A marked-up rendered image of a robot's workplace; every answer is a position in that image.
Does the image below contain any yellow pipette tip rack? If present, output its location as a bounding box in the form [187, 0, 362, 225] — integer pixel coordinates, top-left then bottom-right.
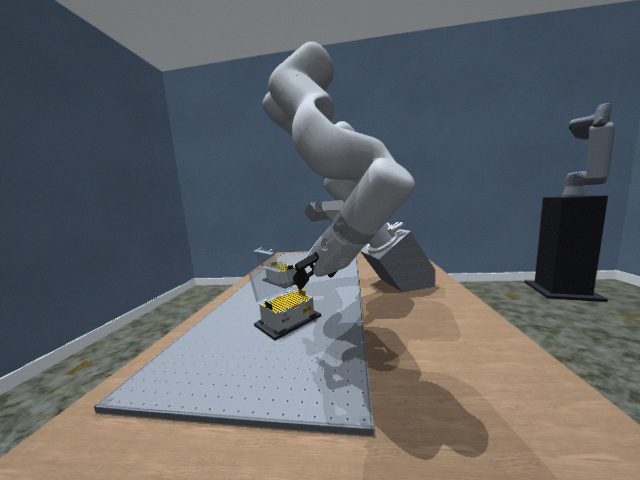
[263, 289, 309, 313]

